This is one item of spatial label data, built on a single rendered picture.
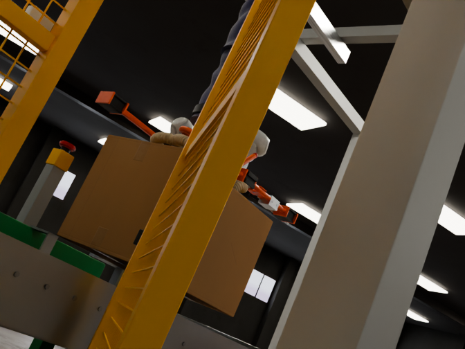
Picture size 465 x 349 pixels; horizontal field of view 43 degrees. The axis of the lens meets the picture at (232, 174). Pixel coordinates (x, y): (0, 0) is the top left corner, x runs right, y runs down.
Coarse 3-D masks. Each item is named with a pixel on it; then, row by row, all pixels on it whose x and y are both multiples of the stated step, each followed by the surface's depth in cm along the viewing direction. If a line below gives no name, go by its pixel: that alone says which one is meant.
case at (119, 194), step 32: (96, 160) 208; (128, 160) 200; (160, 160) 191; (96, 192) 200; (128, 192) 192; (160, 192) 185; (64, 224) 201; (96, 224) 193; (128, 224) 185; (224, 224) 207; (256, 224) 223; (128, 256) 179; (224, 256) 210; (256, 256) 226; (192, 288) 200; (224, 288) 213
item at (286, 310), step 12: (348, 156) 614; (336, 180) 609; (336, 192) 602; (324, 216) 596; (312, 240) 591; (312, 252) 584; (300, 276) 579; (288, 300) 574; (288, 312) 568; (276, 336) 563
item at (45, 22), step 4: (28, 8) 126; (32, 8) 125; (28, 12) 125; (32, 12) 125; (36, 12) 126; (40, 12) 126; (32, 16) 125; (36, 16) 126; (40, 16) 126; (44, 16) 127; (36, 20) 126; (44, 20) 127; (48, 20) 128; (44, 24) 127; (48, 24) 128; (52, 24) 129; (48, 28) 128
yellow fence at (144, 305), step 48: (288, 0) 89; (240, 48) 168; (288, 48) 87; (240, 96) 84; (192, 144) 148; (240, 144) 83; (192, 192) 80; (144, 240) 151; (192, 240) 79; (144, 288) 79; (96, 336) 145; (144, 336) 75
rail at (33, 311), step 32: (0, 256) 132; (32, 256) 138; (0, 288) 133; (32, 288) 139; (64, 288) 146; (96, 288) 153; (0, 320) 134; (32, 320) 140; (64, 320) 147; (96, 320) 154
